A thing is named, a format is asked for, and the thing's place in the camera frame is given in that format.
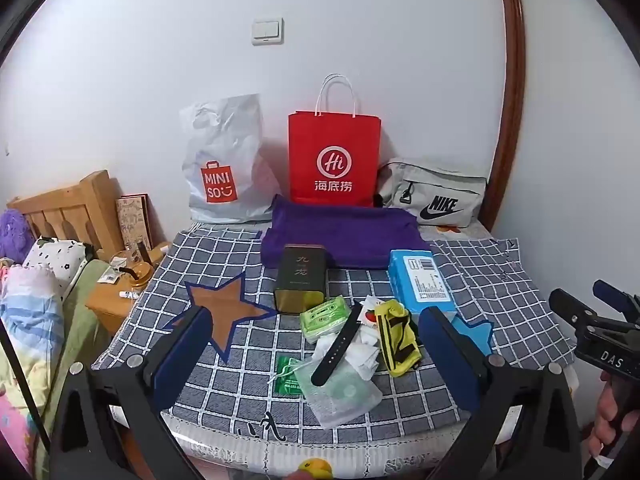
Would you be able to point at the clear pouch with green contents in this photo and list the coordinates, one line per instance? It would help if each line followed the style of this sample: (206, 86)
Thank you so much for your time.
(345, 400)

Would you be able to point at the blue cardboard box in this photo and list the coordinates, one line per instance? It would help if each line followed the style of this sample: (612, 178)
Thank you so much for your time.
(420, 280)

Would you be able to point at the purple plush toy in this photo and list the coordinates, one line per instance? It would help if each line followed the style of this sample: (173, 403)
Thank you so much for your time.
(12, 235)

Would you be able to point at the small white tube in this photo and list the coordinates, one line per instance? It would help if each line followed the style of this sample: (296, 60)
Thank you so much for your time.
(127, 295)

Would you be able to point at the wooden nightstand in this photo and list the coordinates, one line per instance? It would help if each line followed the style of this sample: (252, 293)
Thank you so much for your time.
(107, 307)

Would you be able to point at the amber glass jar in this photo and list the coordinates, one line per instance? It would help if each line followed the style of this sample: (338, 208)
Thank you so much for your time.
(136, 272)

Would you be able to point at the dark green tea tin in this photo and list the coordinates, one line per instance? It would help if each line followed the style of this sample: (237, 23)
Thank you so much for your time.
(300, 275)

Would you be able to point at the patterned flat box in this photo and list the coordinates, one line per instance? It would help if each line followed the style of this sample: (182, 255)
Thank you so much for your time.
(135, 222)

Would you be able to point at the white printed bedsheet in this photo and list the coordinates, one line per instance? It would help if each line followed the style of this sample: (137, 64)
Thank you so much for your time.
(360, 460)

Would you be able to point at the purple towel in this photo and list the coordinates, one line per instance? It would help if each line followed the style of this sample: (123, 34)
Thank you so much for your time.
(350, 232)

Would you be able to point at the green blanket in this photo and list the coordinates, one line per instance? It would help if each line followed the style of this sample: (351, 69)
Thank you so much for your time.
(75, 320)

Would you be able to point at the brown wooden door frame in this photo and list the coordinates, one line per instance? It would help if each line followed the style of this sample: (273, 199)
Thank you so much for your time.
(515, 85)

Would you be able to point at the white paper tag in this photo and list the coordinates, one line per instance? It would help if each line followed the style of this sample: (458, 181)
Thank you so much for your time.
(112, 270)

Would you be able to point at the grey waist bag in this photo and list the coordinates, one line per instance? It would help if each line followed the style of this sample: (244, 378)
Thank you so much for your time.
(440, 190)

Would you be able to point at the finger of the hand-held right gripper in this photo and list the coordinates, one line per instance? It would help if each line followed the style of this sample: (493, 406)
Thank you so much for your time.
(572, 307)
(617, 297)

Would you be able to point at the wooden headboard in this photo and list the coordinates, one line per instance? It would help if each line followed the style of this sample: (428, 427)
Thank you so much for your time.
(75, 210)

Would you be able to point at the white plastic shopping bag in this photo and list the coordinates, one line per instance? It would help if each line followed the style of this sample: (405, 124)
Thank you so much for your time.
(225, 160)

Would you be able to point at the person's right hand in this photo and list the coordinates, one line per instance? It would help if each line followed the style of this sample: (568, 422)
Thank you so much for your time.
(602, 417)

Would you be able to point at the small fruit sticker card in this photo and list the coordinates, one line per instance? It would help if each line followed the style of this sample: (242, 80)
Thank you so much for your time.
(371, 312)

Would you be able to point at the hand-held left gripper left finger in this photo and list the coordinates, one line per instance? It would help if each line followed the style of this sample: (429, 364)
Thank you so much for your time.
(180, 357)

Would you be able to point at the grey checked bedsheet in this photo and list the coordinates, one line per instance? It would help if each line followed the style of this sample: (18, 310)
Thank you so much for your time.
(200, 270)

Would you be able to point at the white spotted pillow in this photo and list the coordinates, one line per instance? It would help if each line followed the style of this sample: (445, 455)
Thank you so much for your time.
(55, 265)

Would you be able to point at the green tissue packet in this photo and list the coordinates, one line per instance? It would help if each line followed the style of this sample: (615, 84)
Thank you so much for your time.
(322, 317)

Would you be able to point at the pastel striped quilt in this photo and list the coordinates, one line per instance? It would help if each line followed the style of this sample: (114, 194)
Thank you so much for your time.
(25, 310)

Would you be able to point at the white sock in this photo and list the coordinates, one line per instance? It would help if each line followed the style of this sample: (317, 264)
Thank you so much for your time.
(367, 355)

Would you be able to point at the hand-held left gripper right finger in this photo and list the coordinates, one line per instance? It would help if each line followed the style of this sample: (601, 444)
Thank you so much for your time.
(450, 360)

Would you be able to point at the red paper shopping bag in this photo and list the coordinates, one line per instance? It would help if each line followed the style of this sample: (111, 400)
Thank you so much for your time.
(335, 145)

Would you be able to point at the white wall light switch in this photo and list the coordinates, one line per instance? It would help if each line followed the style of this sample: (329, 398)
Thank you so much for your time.
(267, 31)

